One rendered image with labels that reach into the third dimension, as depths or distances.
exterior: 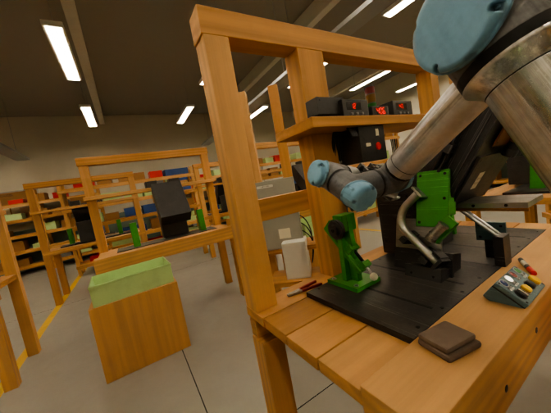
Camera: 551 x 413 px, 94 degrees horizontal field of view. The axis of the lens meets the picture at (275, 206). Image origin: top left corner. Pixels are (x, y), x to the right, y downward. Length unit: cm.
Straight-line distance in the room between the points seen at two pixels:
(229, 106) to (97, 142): 987
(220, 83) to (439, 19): 70
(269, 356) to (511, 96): 99
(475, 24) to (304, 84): 84
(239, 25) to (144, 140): 980
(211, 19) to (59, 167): 986
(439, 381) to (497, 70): 54
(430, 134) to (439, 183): 49
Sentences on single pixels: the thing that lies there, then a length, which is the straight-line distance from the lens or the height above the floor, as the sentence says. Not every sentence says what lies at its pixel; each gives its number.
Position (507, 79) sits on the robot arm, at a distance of 41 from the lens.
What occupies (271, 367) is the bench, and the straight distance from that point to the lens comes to 112.
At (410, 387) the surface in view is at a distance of 66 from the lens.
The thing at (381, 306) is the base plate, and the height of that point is 90.
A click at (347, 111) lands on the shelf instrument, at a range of 115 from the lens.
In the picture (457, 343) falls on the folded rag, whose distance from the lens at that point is 73.
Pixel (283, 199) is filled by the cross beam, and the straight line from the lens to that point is 109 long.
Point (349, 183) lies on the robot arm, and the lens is 65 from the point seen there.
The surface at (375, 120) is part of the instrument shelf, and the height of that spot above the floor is 151.
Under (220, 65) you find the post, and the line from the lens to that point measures 100.
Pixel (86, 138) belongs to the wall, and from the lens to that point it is 1077.
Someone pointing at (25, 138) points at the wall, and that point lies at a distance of 1099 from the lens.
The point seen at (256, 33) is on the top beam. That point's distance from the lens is 113.
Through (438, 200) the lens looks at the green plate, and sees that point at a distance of 110.
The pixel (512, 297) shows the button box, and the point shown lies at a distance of 95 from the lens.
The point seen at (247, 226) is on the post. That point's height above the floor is 120.
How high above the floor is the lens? 133
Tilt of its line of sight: 5 degrees down
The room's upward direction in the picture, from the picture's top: 10 degrees counter-clockwise
